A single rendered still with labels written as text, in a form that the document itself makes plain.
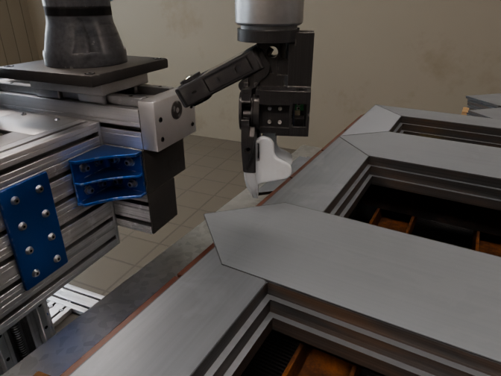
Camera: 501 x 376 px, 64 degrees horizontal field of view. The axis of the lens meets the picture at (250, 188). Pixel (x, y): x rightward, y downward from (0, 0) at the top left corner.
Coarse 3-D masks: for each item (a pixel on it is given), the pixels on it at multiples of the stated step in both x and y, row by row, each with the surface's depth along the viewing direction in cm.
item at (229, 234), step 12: (276, 204) 61; (228, 216) 58; (240, 216) 58; (252, 216) 58; (264, 216) 58; (216, 228) 55; (228, 228) 55; (240, 228) 55; (252, 228) 55; (216, 240) 52; (228, 240) 52; (240, 240) 52; (228, 252) 50
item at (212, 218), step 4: (216, 212) 59; (220, 212) 59; (224, 212) 59; (228, 212) 59; (204, 216) 58; (208, 216) 58; (212, 216) 58; (216, 216) 58; (220, 216) 58; (208, 220) 57; (212, 220) 57; (216, 220) 57; (208, 224) 56; (212, 224) 56
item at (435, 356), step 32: (416, 128) 105; (448, 128) 102; (480, 128) 99; (384, 160) 79; (352, 192) 70; (416, 192) 77; (448, 192) 74; (480, 192) 72; (288, 288) 44; (256, 320) 43; (288, 320) 44; (320, 320) 43; (352, 320) 41; (224, 352) 38; (352, 352) 41; (384, 352) 40; (416, 352) 38; (448, 352) 37
